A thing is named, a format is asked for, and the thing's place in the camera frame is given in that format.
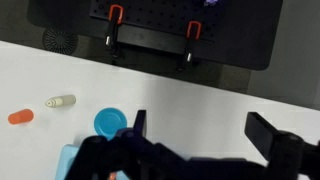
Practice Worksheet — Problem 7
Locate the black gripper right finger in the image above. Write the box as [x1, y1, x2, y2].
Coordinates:
[244, 112, 282, 160]

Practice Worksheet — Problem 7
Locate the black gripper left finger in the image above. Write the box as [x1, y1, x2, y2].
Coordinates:
[133, 110, 147, 137]

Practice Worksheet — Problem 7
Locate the orange cylinder block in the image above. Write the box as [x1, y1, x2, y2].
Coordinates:
[8, 109, 34, 125]

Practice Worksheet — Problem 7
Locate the light blue toy sink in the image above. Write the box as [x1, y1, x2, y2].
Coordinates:
[55, 144, 79, 180]

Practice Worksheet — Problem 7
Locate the blue toy plate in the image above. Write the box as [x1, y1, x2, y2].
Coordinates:
[94, 107, 127, 140]

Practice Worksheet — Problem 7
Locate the beige toy bottle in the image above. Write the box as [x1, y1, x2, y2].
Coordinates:
[45, 95, 76, 108]

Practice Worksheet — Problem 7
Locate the black perforated mounting board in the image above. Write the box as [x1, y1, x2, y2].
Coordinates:
[89, 0, 283, 70]

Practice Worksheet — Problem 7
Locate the right orange black clamp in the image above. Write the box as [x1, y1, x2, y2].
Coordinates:
[177, 20, 202, 71]

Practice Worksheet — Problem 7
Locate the orange black clamp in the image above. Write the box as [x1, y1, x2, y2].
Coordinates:
[105, 4, 124, 57]
[177, 20, 202, 71]

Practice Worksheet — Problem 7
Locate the left orange black clamp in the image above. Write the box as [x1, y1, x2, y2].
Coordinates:
[105, 4, 124, 57]

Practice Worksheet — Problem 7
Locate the round black vent disc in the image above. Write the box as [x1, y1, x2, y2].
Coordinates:
[42, 28, 78, 55]

